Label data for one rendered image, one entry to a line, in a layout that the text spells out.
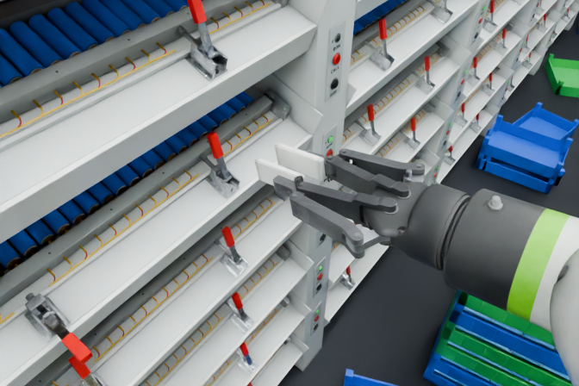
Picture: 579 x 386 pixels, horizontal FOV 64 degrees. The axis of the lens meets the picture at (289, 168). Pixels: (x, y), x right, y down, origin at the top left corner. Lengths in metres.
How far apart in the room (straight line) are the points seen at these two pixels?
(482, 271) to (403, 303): 1.21
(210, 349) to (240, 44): 0.58
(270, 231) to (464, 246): 0.50
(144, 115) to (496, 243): 0.34
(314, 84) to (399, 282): 1.07
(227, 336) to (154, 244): 0.38
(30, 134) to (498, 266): 0.41
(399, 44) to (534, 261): 0.69
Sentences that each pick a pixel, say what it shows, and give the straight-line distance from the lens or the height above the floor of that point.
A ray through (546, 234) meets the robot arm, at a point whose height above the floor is 1.07.
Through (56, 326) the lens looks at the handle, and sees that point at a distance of 0.55.
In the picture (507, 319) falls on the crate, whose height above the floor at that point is 0.42.
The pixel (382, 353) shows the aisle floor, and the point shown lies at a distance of 1.51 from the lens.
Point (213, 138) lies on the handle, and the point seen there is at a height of 0.96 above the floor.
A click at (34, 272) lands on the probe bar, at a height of 0.92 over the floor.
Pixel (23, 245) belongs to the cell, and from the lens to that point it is 0.60.
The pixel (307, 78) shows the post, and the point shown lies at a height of 0.97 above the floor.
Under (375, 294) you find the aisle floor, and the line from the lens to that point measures 1.61.
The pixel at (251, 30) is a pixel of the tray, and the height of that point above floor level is 1.08.
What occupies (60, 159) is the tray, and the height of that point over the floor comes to 1.07.
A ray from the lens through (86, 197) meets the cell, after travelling 0.62.
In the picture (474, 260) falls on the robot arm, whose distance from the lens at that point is 0.40.
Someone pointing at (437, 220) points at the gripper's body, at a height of 1.04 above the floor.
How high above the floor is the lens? 1.34
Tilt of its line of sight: 42 degrees down
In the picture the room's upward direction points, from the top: straight up
